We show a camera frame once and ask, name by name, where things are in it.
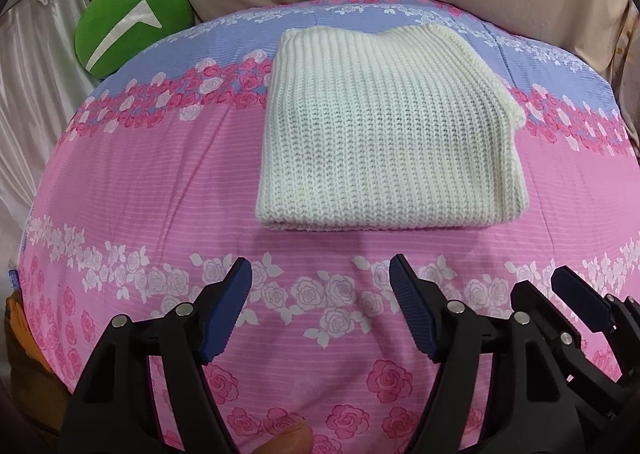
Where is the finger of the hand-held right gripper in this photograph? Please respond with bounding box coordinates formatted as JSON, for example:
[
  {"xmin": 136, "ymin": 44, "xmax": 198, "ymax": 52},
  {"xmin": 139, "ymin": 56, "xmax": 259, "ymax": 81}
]
[
  {"xmin": 551, "ymin": 266, "xmax": 640, "ymax": 337},
  {"xmin": 509, "ymin": 279, "xmax": 586, "ymax": 380}
]

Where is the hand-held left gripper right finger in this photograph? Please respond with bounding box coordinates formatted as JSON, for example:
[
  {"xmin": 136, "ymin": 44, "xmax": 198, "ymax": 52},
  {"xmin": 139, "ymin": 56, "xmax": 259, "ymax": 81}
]
[{"xmin": 388, "ymin": 253, "xmax": 623, "ymax": 454}]

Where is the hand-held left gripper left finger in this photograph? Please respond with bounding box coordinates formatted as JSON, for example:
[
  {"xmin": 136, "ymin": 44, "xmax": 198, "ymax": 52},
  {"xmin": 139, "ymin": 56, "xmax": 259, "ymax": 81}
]
[{"xmin": 64, "ymin": 257, "xmax": 253, "ymax": 454}]

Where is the white knit sweater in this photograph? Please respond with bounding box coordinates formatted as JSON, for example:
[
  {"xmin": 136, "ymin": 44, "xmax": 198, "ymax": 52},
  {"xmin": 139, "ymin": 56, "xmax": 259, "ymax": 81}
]
[{"xmin": 255, "ymin": 24, "xmax": 530, "ymax": 233}]

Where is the person's left hand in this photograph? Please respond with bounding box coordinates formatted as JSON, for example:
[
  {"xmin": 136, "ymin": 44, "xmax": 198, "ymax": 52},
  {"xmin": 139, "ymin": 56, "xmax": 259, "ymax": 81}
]
[{"xmin": 249, "ymin": 420, "xmax": 315, "ymax": 454}]

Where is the pink floral bedsheet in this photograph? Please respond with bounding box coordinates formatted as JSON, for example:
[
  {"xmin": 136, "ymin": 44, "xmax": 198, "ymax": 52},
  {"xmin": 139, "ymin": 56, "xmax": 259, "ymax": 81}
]
[{"xmin": 15, "ymin": 0, "xmax": 640, "ymax": 454}]

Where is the orange cloth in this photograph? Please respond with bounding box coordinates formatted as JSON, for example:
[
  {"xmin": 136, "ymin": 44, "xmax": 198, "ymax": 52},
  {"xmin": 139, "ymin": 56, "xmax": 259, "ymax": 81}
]
[{"xmin": 4, "ymin": 296, "xmax": 53, "ymax": 375}]

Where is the dark brown cloth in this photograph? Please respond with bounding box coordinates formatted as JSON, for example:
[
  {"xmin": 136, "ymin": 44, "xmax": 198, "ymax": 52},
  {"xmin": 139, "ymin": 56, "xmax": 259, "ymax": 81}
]
[{"xmin": 6, "ymin": 359, "xmax": 78, "ymax": 437}]

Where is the beige floral cloth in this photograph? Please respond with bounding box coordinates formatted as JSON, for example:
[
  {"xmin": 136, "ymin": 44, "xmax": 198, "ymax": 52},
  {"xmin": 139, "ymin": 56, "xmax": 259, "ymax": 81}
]
[{"xmin": 607, "ymin": 0, "xmax": 640, "ymax": 99}]

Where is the silver satin curtain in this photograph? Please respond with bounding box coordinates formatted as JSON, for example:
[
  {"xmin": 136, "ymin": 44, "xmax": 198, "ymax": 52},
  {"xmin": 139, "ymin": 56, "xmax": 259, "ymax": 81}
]
[{"xmin": 0, "ymin": 0, "xmax": 101, "ymax": 255}]

